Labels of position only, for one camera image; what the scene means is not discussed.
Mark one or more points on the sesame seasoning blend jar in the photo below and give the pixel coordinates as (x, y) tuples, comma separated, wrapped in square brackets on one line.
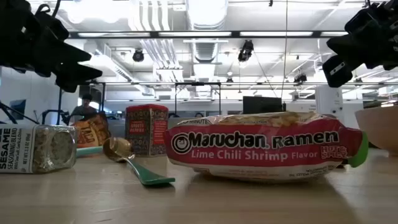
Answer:
[(18, 149)]

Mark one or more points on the lime chili shrimp ramen packet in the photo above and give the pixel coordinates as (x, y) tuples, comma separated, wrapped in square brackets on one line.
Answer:
[(264, 146)]

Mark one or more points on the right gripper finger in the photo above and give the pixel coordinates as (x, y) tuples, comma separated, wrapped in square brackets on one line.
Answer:
[(357, 46), (335, 73)]

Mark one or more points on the background black robot arm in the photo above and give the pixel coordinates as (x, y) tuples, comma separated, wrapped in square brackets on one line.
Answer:
[(54, 112)]

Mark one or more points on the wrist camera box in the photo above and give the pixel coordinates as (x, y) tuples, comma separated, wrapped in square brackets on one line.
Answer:
[(362, 20), (51, 26)]

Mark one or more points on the salmon pink bowl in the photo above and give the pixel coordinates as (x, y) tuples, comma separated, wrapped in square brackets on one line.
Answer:
[(382, 127)]

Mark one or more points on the black ceiling spotlight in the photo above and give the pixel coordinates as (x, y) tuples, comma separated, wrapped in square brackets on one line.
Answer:
[(138, 56), (300, 77)]

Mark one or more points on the orange snack bag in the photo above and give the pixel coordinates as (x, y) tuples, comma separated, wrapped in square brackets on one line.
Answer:
[(90, 133)]

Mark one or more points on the black background frame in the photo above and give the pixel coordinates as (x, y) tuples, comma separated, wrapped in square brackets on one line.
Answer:
[(197, 83)]

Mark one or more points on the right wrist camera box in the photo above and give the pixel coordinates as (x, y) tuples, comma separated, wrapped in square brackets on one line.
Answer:
[(362, 20)]

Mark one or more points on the white column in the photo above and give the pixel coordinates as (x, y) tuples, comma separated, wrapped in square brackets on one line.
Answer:
[(329, 102)]

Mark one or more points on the red-lid patterned spice tin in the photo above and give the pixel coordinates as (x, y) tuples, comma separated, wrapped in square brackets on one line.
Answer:
[(146, 130)]

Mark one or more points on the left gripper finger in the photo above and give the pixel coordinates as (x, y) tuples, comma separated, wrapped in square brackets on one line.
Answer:
[(65, 53), (74, 76)]

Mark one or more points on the black overhead camera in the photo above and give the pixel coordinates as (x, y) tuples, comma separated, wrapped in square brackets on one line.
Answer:
[(245, 51)]

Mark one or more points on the small dark monitor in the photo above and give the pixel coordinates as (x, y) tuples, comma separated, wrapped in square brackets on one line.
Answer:
[(17, 109)]

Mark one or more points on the person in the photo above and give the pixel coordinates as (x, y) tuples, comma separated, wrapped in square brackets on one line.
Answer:
[(84, 109)]

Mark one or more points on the black monitor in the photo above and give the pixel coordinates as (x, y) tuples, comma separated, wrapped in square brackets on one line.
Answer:
[(262, 105)]

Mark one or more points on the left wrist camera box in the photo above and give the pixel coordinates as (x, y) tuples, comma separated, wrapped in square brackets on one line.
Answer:
[(51, 26)]

